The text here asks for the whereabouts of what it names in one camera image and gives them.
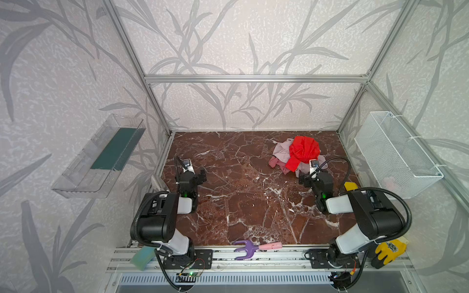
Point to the white wire mesh basket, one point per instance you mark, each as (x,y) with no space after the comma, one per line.
(395,157)

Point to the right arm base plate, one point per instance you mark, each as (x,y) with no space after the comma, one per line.
(331,259)

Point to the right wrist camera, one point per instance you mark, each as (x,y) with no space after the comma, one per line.
(314,166)

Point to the green circuit board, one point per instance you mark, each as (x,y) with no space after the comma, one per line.
(191,274)

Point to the green sponge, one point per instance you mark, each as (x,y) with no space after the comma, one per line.
(142,258)

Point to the yellow plastic toy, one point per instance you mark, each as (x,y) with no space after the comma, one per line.
(349,186)

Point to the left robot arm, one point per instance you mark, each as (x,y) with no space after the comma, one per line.
(155,223)

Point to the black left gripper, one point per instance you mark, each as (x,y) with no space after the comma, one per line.
(194,176)

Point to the light pink cloth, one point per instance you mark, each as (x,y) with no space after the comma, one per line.
(280,157)

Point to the yellow black work glove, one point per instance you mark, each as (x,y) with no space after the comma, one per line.
(388,252)

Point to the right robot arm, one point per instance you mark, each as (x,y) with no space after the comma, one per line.
(380,214)

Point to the purple pink garden fork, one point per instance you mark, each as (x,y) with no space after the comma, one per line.
(250,248)

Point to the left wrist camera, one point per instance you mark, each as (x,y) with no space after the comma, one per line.
(188,165)

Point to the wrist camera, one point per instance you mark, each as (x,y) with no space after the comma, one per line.
(314,166)
(188,165)

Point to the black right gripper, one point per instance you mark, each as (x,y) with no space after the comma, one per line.
(309,179)

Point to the clear plastic wall bin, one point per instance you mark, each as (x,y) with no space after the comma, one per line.
(97,167)

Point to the red cloth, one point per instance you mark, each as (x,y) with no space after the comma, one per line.
(303,149)

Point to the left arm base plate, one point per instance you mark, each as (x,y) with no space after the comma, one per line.
(195,259)

